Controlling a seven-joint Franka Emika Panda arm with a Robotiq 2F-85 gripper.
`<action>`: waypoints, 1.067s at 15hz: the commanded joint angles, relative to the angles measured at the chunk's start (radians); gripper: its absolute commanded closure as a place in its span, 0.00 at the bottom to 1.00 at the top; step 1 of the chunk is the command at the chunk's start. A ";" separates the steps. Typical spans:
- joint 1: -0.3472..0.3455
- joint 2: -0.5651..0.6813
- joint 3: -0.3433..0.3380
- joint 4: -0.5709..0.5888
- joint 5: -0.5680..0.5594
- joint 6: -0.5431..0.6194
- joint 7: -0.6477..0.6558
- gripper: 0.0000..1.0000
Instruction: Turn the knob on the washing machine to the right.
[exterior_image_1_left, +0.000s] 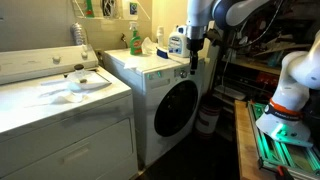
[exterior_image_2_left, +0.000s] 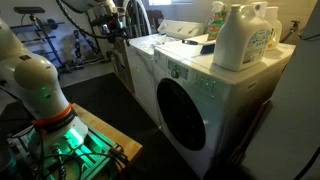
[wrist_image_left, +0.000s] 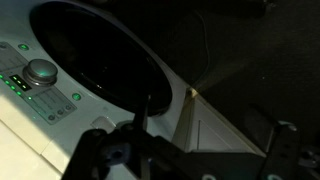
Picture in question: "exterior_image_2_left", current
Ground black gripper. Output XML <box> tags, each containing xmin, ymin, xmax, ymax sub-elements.
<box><xmin>89</xmin><ymin>12</ymin><xmax>131</xmax><ymax>47</ymax></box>

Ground white front-load washing machine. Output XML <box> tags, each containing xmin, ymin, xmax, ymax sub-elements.
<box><xmin>153</xmin><ymin>33</ymin><xmax>296</xmax><ymax>180</ymax></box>

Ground white round hoop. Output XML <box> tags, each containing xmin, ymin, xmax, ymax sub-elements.
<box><xmin>121</xmin><ymin>0</ymin><xmax>153</xmax><ymax>38</ymax></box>

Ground white dryer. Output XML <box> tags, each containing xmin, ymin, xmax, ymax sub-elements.
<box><xmin>125</xmin><ymin>19</ymin><xmax>205</xmax><ymax>127</ymax></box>

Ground green spray bottle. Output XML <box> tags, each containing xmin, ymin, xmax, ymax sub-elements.
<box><xmin>206</xmin><ymin>0</ymin><xmax>226</xmax><ymax>42</ymax></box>

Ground wooden table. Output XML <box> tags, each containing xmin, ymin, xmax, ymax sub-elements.
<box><xmin>70</xmin><ymin>103</ymin><xmax>144</xmax><ymax>165</ymax></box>

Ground dark round washer door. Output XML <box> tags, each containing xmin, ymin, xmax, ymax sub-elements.
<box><xmin>156</xmin><ymin>78</ymin><xmax>207</xmax><ymax>152</ymax></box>

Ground large white detergent jug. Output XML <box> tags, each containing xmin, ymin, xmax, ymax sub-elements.
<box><xmin>212</xmin><ymin>3</ymin><xmax>272</xmax><ymax>72</ymax></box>

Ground orange black clamp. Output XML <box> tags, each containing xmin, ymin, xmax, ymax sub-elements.
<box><xmin>108</xmin><ymin>143</ymin><xmax>130</xmax><ymax>165</ymax></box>

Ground slim white bottle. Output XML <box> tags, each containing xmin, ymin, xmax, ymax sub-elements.
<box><xmin>265</xmin><ymin>5</ymin><xmax>284</xmax><ymax>51</ymax></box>

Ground black wrapped robot cable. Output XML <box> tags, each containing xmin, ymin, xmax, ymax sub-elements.
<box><xmin>54</xmin><ymin>0</ymin><xmax>130</xmax><ymax>42</ymax></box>

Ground black camera on stand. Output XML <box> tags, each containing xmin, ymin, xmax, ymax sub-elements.
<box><xmin>13</xmin><ymin>6</ymin><xmax>46</xmax><ymax>22</ymax></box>

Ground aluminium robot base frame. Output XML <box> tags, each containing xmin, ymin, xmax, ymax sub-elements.
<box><xmin>6</xmin><ymin>126</ymin><xmax>129</xmax><ymax>180</ymax></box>

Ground black base cables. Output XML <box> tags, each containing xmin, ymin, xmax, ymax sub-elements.
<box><xmin>6</xmin><ymin>143</ymin><xmax>125</xmax><ymax>180</ymax></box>

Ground wall water faucet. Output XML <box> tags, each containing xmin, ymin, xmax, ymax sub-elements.
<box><xmin>280</xmin><ymin>19</ymin><xmax>301</xmax><ymax>43</ymax></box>

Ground black loose cable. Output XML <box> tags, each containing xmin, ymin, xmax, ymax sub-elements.
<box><xmin>292</xmin><ymin>145</ymin><xmax>320</xmax><ymax>180</ymax></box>

